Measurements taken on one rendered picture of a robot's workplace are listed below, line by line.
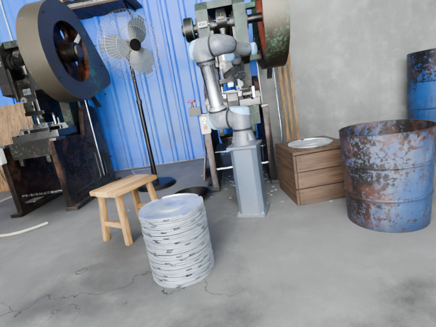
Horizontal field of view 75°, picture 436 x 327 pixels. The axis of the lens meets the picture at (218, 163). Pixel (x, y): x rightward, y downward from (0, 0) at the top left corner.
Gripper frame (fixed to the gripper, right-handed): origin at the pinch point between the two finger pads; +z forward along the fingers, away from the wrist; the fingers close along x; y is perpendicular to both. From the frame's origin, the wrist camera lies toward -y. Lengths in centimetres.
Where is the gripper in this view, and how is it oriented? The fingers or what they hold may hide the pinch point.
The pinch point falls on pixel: (236, 88)
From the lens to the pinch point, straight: 228.4
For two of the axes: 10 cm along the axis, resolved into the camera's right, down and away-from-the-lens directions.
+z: 1.5, 7.8, 6.1
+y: 9.9, -1.5, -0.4
